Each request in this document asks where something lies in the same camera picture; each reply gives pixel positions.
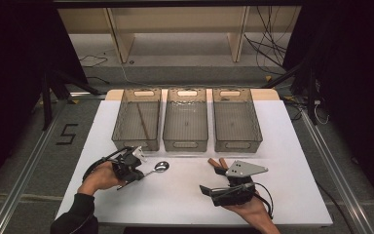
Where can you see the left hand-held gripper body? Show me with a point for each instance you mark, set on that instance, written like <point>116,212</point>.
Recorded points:
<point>125,164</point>

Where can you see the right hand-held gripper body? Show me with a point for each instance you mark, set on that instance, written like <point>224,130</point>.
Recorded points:
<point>245,169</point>

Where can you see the metal spoon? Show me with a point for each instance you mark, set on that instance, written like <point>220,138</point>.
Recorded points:
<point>161,166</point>

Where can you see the smoky transparent plastic bin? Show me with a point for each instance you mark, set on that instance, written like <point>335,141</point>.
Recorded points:
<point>185,123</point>
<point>237,123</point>
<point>130,123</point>

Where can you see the person's left hand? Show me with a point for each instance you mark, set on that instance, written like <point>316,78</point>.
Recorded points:
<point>100,177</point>

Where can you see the person's right hand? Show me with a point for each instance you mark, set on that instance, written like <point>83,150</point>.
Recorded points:
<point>253,213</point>

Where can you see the white table cover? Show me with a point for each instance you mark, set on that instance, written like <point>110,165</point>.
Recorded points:
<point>175,201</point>

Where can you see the black metal stand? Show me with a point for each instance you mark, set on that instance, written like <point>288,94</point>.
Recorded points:
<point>311,97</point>
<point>47,104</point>

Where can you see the black curtain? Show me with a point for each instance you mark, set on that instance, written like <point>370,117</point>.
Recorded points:
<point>354,81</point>
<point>13,81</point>

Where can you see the light wooden shelf unit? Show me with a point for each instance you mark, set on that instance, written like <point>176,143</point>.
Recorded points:
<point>181,19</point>

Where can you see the aluminium floor rail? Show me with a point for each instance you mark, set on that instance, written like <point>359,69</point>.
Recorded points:
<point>334,165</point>
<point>22,175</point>

